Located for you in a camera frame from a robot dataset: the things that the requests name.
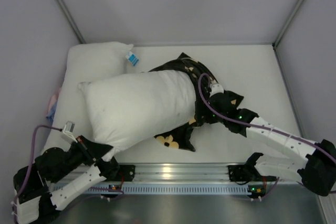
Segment black floral pillowcase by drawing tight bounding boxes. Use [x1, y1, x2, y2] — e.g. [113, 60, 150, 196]
[151, 53, 246, 152]

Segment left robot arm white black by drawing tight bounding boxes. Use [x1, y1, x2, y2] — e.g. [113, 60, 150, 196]
[12, 136, 119, 223]

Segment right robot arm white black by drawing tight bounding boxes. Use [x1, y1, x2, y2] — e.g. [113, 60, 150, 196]
[205, 91, 335, 196]

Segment bare white pillow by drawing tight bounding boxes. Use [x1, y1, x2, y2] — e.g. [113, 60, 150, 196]
[52, 41, 133, 140]

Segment blue white pillow tag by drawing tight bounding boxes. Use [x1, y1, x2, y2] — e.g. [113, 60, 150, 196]
[125, 51, 139, 67]

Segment pink and blue cloths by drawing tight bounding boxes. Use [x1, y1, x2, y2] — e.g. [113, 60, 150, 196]
[46, 88, 61, 123]

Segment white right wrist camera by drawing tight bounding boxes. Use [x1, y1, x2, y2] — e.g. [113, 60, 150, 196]
[209, 83, 224, 97]

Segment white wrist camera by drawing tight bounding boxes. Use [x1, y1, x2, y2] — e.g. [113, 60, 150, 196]
[61, 121, 76, 143]
[209, 83, 224, 97]

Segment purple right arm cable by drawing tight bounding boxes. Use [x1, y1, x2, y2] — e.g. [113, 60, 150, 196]
[197, 73, 336, 202]

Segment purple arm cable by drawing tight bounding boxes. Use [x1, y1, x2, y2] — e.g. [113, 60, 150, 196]
[197, 73, 336, 202]
[12, 125, 124, 219]

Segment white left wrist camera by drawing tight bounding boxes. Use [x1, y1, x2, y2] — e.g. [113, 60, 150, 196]
[61, 121, 76, 143]

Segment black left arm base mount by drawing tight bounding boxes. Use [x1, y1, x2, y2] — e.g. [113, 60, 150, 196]
[107, 165, 136, 182]

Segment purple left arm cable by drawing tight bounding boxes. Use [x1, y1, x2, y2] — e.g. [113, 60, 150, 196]
[12, 125, 124, 219]

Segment white slotted cable duct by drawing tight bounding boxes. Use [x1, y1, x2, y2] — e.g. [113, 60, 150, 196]
[52, 184, 253, 195]

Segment aluminium mounting rail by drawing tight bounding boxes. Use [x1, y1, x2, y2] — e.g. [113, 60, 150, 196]
[70, 162, 329, 183]

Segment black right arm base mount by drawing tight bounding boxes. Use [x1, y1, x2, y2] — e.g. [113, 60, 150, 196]
[227, 165, 277, 185]

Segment right aluminium frame post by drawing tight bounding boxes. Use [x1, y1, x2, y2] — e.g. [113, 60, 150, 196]
[272, 0, 306, 51]

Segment aluminium frame post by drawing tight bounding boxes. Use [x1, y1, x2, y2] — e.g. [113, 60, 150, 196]
[55, 0, 87, 44]
[272, 0, 306, 51]

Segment left aluminium frame post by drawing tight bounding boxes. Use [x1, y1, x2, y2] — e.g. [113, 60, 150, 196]
[55, 0, 87, 44]

